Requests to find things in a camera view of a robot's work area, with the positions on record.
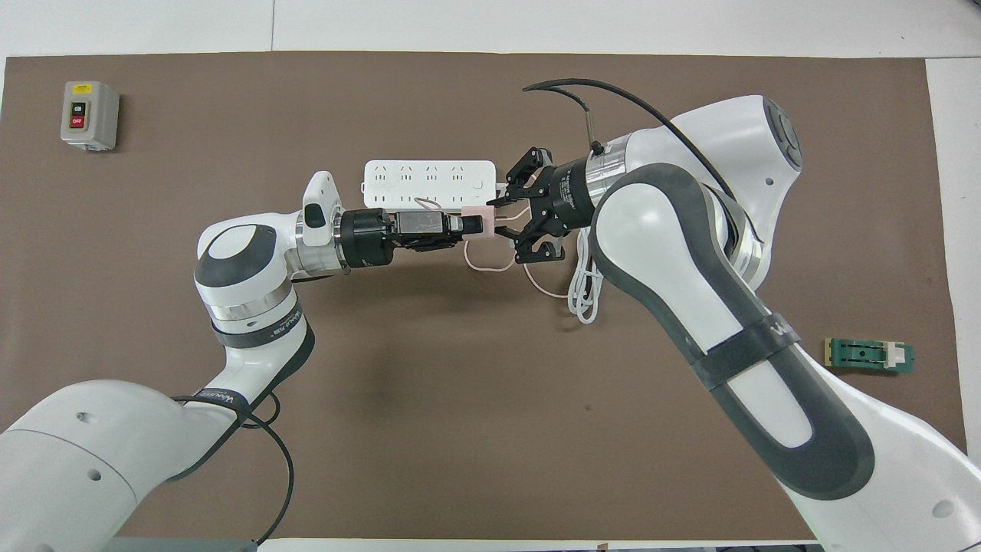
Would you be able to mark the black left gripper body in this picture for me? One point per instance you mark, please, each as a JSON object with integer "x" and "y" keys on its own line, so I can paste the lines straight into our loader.
{"x": 368, "y": 238}

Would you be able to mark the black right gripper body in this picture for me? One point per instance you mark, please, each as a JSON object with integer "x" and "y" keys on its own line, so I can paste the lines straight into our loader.
{"x": 571, "y": 195}

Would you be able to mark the pink charger adapter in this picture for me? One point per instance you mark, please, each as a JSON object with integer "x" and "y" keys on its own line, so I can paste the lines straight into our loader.
{"x": 489, "y": 222}

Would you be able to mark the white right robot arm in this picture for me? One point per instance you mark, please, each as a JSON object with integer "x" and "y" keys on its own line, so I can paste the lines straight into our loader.
{"x": 667, "y": 245}

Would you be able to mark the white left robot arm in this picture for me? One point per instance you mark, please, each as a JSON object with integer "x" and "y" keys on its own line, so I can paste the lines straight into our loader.
{"x": 245, "y": 307}

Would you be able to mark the white power strip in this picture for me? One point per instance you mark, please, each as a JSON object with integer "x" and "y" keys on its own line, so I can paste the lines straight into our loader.
{"x": 429, "y": 176}

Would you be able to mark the brown table mat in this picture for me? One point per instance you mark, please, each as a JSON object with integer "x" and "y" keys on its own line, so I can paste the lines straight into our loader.
{"x": 460, "y": 422}

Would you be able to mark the green circuit board module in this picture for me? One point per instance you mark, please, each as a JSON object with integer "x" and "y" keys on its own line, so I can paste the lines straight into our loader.
{"x": 866, "y": 356}

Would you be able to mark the grey on-off switch box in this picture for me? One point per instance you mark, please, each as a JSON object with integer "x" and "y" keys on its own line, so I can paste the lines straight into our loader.
{"x": 90, "y": 115}

